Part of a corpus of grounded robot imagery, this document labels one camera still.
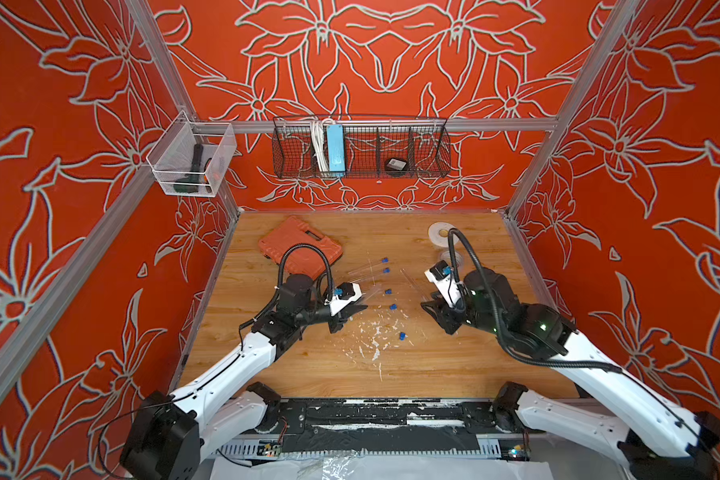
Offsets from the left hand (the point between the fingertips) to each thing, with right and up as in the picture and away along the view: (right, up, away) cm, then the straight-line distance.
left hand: (363, 300), depth 74 cm
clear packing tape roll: (+30, +9, +29) cm, 43 cm away
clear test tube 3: (+4, -3, +21) cm, 21 cm away
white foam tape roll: (+30, +17, +37) cm, 51 cm away
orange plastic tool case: (-19, +9, +26) cm, 34 cm away
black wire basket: (+22, +49, +26) cm, 59 cm away
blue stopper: (+9, +8, +29) cm, 31 cm away
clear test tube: (+1, +6, +27) cm, 28 cm away
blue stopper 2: (+9, +5, +28) cm, 29 cm away
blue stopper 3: (+9, -2, +22) cm, 24 cm away
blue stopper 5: (+12, -14, +13) cm, 22 cm away
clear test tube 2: (+2, +2, +26) cm, 26 cm away
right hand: (+14, +1, -6) cm, 15 cm away
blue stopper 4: (+10, -6, +18) cm, 21 cm away
